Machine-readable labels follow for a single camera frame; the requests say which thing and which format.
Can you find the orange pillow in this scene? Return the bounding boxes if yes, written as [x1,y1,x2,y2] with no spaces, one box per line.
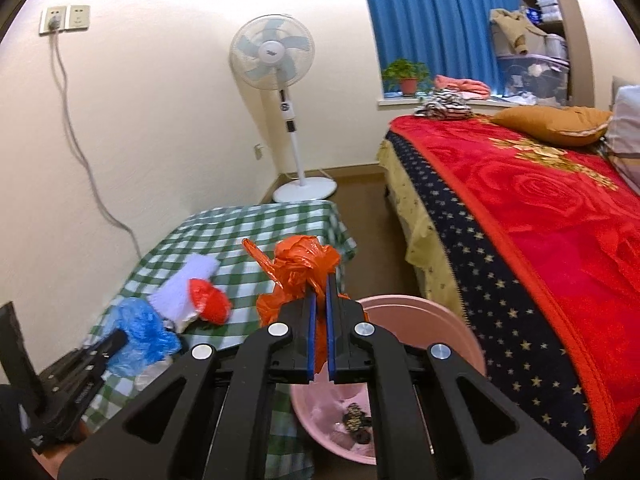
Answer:
[490,106,613,147]

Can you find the pink plastic bin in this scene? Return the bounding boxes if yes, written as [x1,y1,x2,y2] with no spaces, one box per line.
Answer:
[290,296,487,466]

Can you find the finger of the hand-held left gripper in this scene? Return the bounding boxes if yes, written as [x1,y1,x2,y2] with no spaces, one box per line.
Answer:
[75,329,130,376]

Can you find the white window sill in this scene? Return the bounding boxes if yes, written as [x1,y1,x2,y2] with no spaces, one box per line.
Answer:
[377,95,506,109]

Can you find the pink folded clothes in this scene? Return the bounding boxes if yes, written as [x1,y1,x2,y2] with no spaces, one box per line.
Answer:
[434,75,491,100]

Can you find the grey pillow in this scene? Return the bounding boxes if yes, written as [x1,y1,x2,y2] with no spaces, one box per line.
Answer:
[602,76,640,188]

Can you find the green checkered tablecloth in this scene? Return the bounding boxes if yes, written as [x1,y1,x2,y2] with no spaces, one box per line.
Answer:
[82,200,358,480]

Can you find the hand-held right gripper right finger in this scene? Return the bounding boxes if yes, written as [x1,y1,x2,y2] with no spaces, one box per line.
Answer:
[325,272,586,480]

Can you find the red and black snack packet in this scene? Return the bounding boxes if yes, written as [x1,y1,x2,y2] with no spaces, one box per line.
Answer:
[189,279,233,325]

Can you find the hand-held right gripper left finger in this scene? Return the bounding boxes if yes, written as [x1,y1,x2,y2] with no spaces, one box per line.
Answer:
[57,294,321,480]

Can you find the blue plastic bag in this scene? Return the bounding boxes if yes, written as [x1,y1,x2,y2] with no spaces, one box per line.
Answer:
[107,297,182,378]

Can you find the blue white packages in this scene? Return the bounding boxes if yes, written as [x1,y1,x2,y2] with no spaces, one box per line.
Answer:
[525,0,558,23]

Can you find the white tissue paper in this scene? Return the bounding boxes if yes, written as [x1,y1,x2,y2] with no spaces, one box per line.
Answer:
[148,254,221,333]

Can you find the wooden bookshelf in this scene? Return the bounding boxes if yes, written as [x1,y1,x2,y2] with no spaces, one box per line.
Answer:
[510,0,596,108]

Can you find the beige coat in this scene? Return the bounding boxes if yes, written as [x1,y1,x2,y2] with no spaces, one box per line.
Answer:
[489,8,538,56]

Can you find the white standing fan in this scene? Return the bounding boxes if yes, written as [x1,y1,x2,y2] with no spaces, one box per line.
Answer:
[229,15,338,204]

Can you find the blue curtain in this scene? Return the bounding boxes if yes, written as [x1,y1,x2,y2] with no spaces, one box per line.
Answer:
[356,0,521,96]

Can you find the black white striped cloth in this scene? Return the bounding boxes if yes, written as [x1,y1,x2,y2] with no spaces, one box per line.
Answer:
[414,89,473,121]

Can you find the yellow bed sheet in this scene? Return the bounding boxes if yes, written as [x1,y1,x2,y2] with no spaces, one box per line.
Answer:
[376,140,466,306]

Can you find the dark patterned wrapper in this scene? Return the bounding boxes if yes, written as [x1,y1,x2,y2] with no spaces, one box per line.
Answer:
[340,402,373,443]

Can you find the orange plastic bag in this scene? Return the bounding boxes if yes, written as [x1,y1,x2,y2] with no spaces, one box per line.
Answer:
[242,234,371,331]

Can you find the green potted plant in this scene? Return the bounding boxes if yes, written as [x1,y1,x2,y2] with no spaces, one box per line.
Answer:
[381,59,433,97]

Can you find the clear plastic storage box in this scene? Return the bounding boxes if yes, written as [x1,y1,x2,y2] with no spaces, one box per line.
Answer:
[497,54,571,106]

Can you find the grey power cable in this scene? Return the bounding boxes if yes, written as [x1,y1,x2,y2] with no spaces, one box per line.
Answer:
[47,20,143,256]

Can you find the beige wall socket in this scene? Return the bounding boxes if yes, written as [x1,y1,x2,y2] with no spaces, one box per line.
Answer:
[40,5,68,36]
[67,5,91,31]

